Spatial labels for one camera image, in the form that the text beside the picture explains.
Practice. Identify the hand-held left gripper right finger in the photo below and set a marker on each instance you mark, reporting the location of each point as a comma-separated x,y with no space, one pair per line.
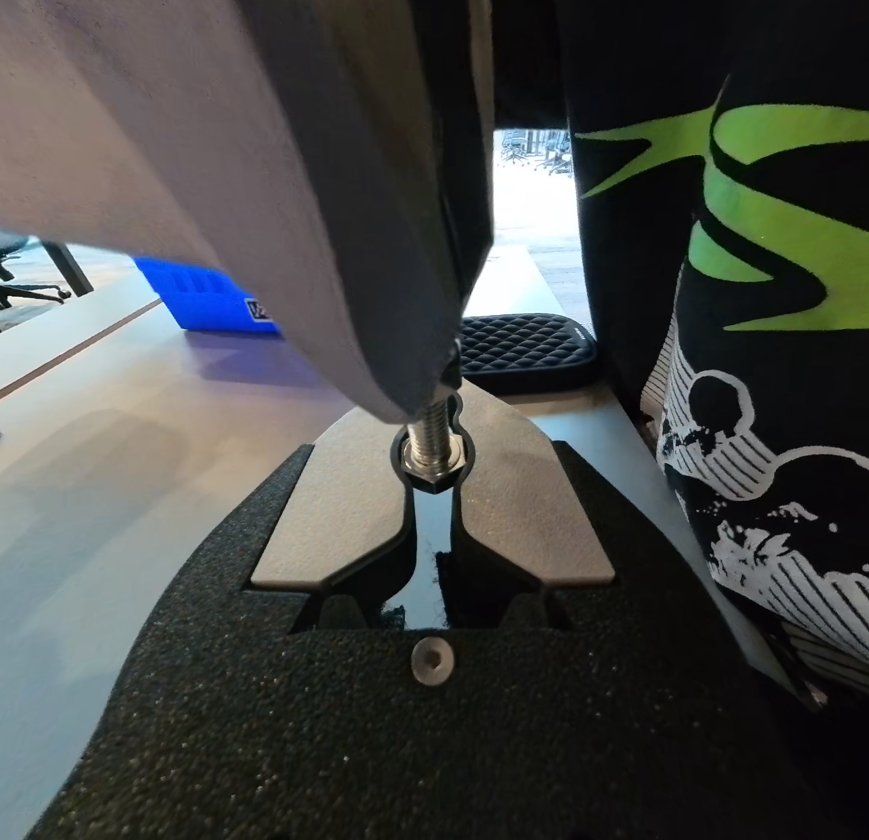
529,507

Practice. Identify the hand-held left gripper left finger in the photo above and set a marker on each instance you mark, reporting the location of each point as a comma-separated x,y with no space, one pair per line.
339,507

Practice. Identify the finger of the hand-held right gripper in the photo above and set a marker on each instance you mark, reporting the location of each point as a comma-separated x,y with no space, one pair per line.
480,106
203,106

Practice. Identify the silver hex bolt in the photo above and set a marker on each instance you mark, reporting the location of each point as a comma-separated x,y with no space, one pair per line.
428,439

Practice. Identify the blue plastic bin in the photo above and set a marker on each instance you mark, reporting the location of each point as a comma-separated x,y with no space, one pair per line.
190,296

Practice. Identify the row of distant office chairs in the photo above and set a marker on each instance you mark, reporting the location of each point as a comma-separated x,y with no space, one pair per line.
536,150

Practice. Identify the wooden desk black legs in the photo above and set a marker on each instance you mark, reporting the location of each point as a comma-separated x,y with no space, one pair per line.
68,269

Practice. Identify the person's black printed shirt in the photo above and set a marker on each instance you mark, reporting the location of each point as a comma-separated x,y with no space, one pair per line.
747,446

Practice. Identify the black office chair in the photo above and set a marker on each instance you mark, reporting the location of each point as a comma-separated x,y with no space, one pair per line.
13,246

